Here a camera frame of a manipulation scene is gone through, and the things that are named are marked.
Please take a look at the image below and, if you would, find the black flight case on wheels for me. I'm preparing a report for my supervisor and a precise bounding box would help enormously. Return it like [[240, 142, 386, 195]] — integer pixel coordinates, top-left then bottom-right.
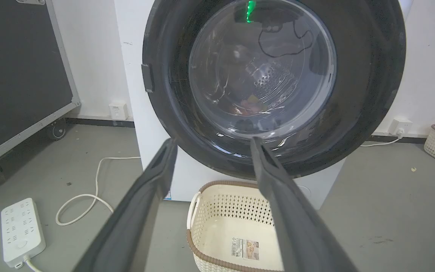
[[0, 0, 81, 185]]

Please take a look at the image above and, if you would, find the white power cable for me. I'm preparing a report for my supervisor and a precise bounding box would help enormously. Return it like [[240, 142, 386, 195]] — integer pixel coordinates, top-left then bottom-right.
[[24, 156, 142, 272]]

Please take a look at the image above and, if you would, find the white wall socket with plug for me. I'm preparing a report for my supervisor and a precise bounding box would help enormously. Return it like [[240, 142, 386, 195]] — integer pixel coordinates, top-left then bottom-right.
[[388, 118, 413, 136]]

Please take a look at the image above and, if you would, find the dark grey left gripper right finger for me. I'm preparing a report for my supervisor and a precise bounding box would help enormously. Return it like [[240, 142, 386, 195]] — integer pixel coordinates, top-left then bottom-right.
[[250, 137, 358, 272]]

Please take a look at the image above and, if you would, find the cream laundry basket brown rim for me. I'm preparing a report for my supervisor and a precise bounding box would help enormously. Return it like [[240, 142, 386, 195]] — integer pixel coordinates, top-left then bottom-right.
[[187, 180, 285, 272]]

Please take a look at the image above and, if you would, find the white power strip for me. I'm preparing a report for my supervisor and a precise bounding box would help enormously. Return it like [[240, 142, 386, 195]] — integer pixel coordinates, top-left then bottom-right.
[[1, 198, 46, 269]]

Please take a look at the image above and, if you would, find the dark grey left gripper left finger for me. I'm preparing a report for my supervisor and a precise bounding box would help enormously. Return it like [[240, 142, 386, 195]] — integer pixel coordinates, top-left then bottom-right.
[[73, 138, 178, 272]]

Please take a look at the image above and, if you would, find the white plug cable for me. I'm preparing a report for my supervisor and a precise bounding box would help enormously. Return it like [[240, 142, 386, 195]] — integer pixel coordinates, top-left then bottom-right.
[[360, 132, 404, 147]]

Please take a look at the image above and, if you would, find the black round washing machine door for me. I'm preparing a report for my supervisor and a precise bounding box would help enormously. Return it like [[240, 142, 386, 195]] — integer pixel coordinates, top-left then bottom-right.
[[142, 0, 407, 180]]

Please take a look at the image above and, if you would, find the white washing machine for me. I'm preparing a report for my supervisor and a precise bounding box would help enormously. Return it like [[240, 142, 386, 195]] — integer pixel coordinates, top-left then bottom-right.
[[113, 0, 346, 210]]

